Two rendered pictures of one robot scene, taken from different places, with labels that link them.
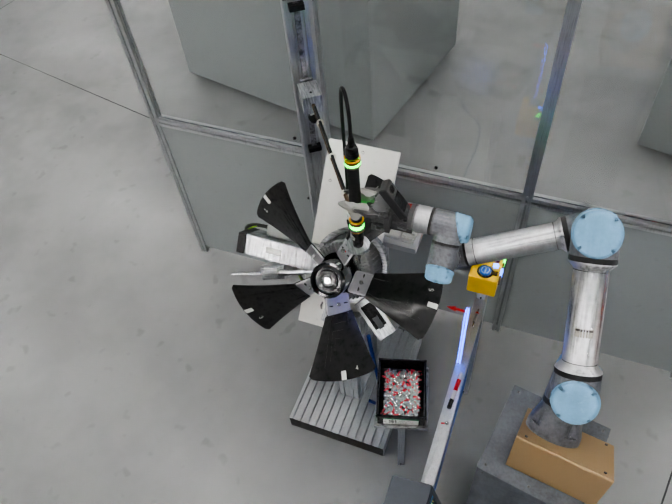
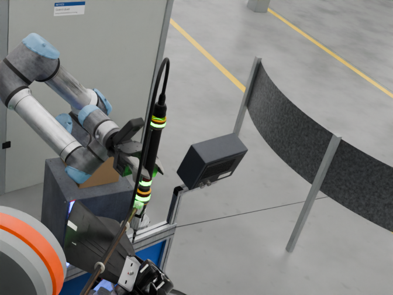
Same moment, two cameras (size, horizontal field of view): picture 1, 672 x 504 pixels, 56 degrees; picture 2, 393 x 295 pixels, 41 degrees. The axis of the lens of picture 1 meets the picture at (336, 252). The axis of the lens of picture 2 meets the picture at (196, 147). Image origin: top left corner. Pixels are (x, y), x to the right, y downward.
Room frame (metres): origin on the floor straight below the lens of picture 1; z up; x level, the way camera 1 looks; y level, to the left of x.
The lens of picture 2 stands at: (2.29, 0.37, 2.43)
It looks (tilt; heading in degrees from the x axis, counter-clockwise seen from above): 32 degrees down; 196
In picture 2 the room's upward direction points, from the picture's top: 14 degrees clockwise
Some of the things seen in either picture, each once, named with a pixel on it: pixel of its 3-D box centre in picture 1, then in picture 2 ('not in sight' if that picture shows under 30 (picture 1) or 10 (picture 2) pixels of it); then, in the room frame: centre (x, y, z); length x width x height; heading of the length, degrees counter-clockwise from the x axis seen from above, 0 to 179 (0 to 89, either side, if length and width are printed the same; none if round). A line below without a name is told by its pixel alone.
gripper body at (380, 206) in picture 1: (393, 214); (124, 152); (1.14, -0.17, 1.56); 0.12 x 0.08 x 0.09; 64
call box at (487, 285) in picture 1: (486, 270); not in sight; (1.30, -0.52, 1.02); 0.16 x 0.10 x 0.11; 154
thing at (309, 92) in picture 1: (310, 96); not in sight; (1.81, 0.03, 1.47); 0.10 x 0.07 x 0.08; 9
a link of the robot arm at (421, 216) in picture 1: (422, 218); (109, 135); (1.11, -0.24, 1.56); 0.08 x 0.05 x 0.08; 154
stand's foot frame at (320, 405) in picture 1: (358, 378); not in sight; (1.43, -0.04, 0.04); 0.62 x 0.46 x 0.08; 154
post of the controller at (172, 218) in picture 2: not in sight; (175, 205); (0.55, -0.16, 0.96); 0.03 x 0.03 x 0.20; 64
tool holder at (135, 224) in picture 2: (356, 233); (138, 211); (1.20, -0.07, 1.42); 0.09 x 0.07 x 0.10; 9
